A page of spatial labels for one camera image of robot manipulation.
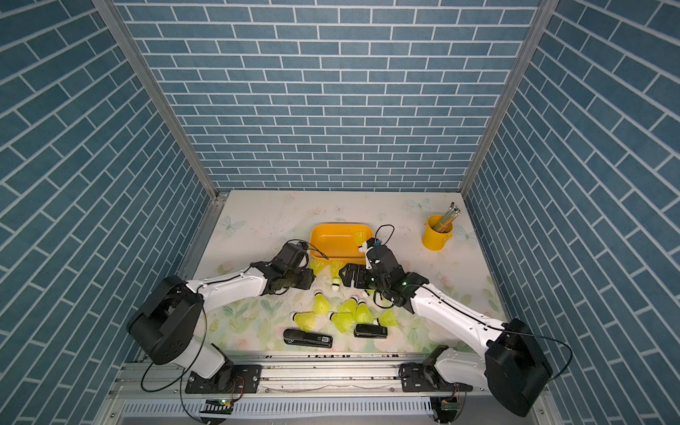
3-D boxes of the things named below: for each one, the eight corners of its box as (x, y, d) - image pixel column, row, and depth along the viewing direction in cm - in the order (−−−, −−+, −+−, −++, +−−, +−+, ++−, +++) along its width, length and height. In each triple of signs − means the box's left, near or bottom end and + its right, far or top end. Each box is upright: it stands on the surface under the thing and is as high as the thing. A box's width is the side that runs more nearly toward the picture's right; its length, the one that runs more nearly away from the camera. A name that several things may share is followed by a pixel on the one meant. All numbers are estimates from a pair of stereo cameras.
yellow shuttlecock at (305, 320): (290, 331, 84) (288, 328, 82) (292, 315, 88) (291, 312, 86) (314, 331, 84) (313, 328, 82) (316, 315, 88) (315, 312, 86)
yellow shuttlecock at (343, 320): (327, 334, 84) (326, 331, 82) (328, 315, 88) (328, 312, 86) (353, 334, 84) (353, 331, 82) (353, 315, 88) (353, 312, 86)
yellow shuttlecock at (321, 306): (312, 314, 87) (312, 312, 86) (314, 293, 92) (314, 290, 91) (330, 314, 88) (329, 312, 86) (331, 293, 92) (331, 290, 91)
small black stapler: (353, 338, 83) (353, 334, 80) (353, 327, 85) (353, 323, 83) (386, 338, 83) (387, 334, 81) (385, 327, 86) (386, 323, 83)
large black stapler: (285, 343, 82) (282, 338, 78) (288, 332, 84) (285, 327, 80) (331, 349, 81) (330, 344, 77) (333, 338, 83) (332, 333, 79)
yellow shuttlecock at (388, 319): (382, 332, 84) (384, 327, 80) (376, 318, 86) (377, 313, 83) (396, 326, 85) (398, 321, 81) (389, 313, 88) (391, 308, 84)
